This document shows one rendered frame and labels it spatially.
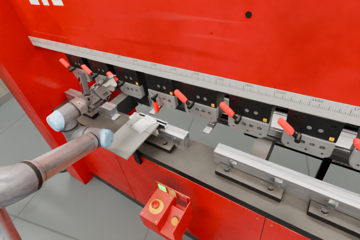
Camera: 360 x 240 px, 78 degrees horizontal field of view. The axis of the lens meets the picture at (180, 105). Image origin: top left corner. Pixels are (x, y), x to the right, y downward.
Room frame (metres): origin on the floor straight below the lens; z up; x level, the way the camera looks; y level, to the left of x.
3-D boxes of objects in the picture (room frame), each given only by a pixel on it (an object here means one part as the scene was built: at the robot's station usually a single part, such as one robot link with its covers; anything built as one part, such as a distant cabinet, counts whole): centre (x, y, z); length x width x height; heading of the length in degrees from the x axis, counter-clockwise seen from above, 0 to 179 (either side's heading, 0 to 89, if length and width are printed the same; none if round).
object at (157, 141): (0.90, 0.19, 0.89); 0.30 x 0.05 x 0.03; 52
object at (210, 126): (0.89, -0.19, 1.01); 0.26 x 0.12 x 0.05; 142
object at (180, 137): (0.94, 0.15, 0.92); 0.39 x 0.06 x 0.10; 52
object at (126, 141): (0.86, 0.28, 1.00); 0.26 x 0.18 x 0.01; 142
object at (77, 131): (0.73, 0.46, 1.18); 0.11 x 0.08 x 0.11; 69
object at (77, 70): (1.23, 0.53, 1.26); 0.15 x 0.09 x 0.17; 52
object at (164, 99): (0.87, 0.05, 1.26); 0.15 x 0.09 x 0.17; 52
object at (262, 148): (0.91, -0.52, 0.81); 0.64 x 0.08 x 0.14; 142
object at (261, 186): (0.56, -0.25, 0.89); 0.30 x 0.05 x 0.03; 52
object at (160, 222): (0.54, 0.14, 0.75); 0.20 x 0.16 x 0.18; 54
